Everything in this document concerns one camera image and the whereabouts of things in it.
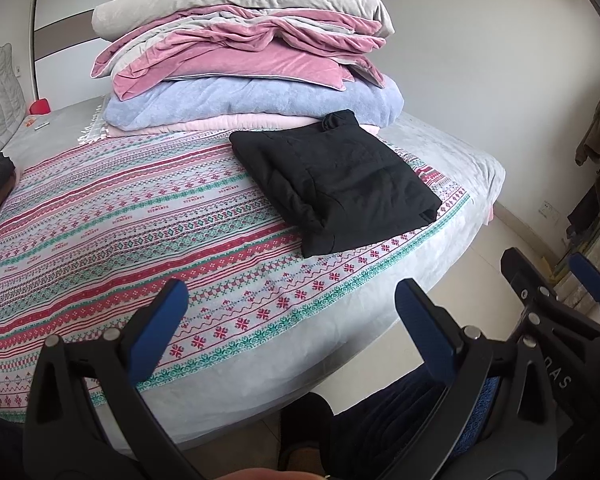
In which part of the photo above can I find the pink velvet quilt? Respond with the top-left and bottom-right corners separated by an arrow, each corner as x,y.
91,4 -> 387,102

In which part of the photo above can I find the hanging dark garment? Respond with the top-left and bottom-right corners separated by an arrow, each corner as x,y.
566,180 -> 600,238

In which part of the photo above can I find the pale pink blanket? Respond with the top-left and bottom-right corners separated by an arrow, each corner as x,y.
105,112 -> 381,138

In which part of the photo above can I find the light blue fleece blanket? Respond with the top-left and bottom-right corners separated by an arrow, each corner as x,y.
101,74 -> 406,131

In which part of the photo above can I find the grey pillow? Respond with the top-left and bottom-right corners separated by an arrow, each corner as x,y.
91,0 -> 396,41

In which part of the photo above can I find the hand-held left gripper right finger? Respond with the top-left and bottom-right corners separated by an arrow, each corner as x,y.
395,278 -> 556,480

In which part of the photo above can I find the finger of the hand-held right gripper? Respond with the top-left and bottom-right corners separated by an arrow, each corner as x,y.
569,252 -> 600,337
500,247 -> 558,333

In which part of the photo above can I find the black coat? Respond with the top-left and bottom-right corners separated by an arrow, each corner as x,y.
229,109 -> 443,258

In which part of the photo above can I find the person's blue trouser leg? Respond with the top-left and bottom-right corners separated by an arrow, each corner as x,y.
330,370 -> 506,480

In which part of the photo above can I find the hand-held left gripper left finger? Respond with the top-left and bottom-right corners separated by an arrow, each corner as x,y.
22,278 -> 190,480

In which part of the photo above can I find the dark slipper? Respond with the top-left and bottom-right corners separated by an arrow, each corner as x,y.
278,392 -> 335,480

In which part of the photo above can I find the bed with pale sheet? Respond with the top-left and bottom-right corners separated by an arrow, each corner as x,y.
0,95 -> 507,448

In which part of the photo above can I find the grey fringed blanket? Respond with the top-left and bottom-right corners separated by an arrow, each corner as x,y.
2,94 -> 112,157

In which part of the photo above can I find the patterned striped bedsheet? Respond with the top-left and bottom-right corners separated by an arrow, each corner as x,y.
0,127 -> 471,411

